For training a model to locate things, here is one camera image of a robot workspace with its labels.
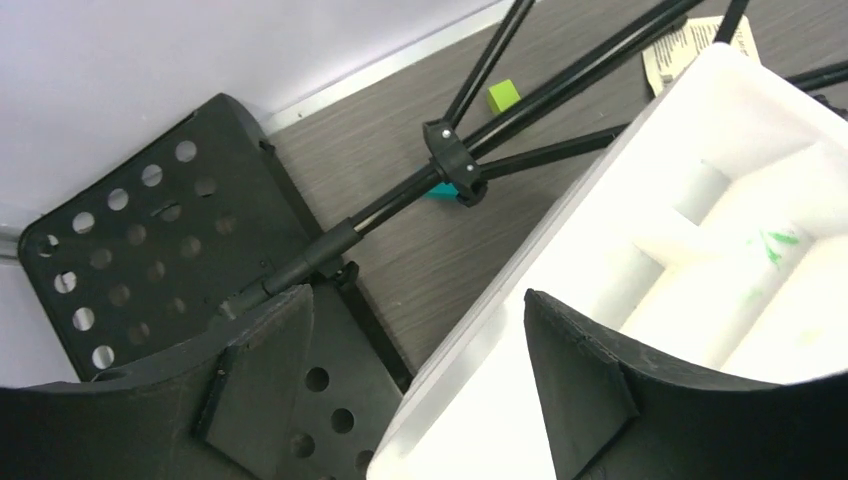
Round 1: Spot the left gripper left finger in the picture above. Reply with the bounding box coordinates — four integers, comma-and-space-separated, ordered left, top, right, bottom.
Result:
1, 286, 314, 479

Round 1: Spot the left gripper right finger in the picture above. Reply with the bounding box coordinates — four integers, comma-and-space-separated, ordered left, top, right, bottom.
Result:
524, 290, 847, 479

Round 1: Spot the white plastic drawer organizer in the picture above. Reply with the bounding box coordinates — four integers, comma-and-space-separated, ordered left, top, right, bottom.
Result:
367, 45, 847, 479

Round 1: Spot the black music stand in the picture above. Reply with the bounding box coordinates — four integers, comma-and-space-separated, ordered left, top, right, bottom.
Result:
17, 0, 848, 480

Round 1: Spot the teal block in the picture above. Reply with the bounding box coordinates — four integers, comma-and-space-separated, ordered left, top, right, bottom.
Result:
425, 183, 458, 200

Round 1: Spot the green cube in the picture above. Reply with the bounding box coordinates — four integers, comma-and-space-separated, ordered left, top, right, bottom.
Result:
486, 79, 521, 115

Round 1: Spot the white sachet packet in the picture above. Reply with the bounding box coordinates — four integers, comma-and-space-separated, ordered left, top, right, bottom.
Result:
642, 16, 723, 98

